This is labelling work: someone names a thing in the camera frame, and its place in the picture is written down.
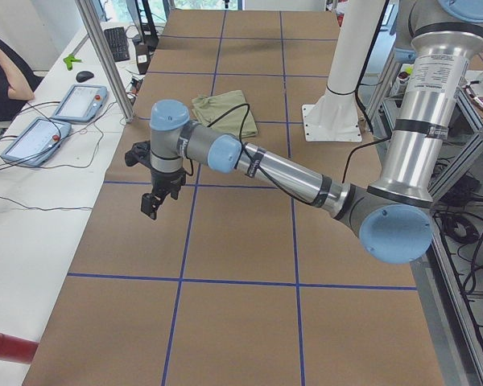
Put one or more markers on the black computer mouse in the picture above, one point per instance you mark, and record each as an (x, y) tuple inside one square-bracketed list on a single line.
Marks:
[(83, 76)]

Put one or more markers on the black keyboard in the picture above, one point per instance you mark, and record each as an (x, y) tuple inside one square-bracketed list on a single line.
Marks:
[(118, 43)]

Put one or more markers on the aluminium frame post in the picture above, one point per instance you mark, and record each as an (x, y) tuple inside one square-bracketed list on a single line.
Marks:
[(95, 33)]

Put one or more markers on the olive green long-sleeve shirt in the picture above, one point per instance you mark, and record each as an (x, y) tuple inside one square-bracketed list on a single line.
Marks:
[(225, 113)]

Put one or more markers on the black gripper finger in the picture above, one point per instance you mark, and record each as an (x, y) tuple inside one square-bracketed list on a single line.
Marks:
[(150, 204)]

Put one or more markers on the far blue teach pendant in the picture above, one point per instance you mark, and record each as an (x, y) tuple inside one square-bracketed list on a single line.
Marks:
[(81, 103)]

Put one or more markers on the blue teach pendant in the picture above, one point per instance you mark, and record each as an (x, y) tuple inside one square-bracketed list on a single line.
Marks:
[(81, 103), (37, 143)]

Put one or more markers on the red cylinder bottle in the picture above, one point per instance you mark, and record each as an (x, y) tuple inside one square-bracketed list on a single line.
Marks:
[(17, 350)]

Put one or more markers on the seated person in black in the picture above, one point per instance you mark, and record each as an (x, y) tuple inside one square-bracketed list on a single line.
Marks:
[(17, 82)]

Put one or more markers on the green plastic tool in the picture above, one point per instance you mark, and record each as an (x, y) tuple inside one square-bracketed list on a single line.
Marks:
[(70, 60)]

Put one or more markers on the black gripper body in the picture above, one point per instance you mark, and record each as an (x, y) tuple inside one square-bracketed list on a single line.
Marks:
[(167, 179)]

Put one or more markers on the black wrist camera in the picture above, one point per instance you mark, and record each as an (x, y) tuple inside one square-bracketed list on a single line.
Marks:
[(140, 153)]

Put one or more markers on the black box with label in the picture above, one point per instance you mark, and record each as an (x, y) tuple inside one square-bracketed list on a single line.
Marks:
[(142, 58)]

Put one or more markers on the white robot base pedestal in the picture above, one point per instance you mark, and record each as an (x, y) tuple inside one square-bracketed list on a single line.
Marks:
[(334, 117)]

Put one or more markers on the near blue teach pendant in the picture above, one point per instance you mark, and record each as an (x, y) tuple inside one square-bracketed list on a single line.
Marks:
[(37, 143)]

